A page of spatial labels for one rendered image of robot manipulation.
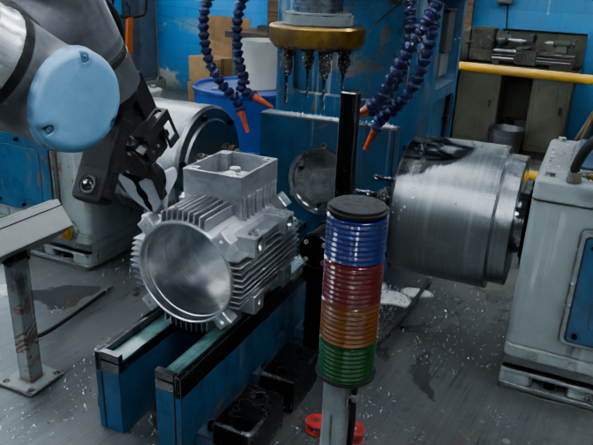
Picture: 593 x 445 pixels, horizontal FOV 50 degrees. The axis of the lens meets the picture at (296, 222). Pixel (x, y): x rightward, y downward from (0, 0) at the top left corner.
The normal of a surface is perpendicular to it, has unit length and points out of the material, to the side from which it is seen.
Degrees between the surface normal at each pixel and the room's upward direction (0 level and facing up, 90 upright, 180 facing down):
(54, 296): 0
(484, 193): 54
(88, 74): 93
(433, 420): 0
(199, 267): 43
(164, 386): 90
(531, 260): 90
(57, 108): 94
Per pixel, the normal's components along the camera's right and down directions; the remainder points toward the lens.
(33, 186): -0.43, 0.32
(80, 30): 0.81, 0.44
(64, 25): 0.76, 0.25
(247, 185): 0.91, 0.18
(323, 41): 0.11, 0.37
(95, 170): -0.31, -0.19
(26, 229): 0.76, -0.39
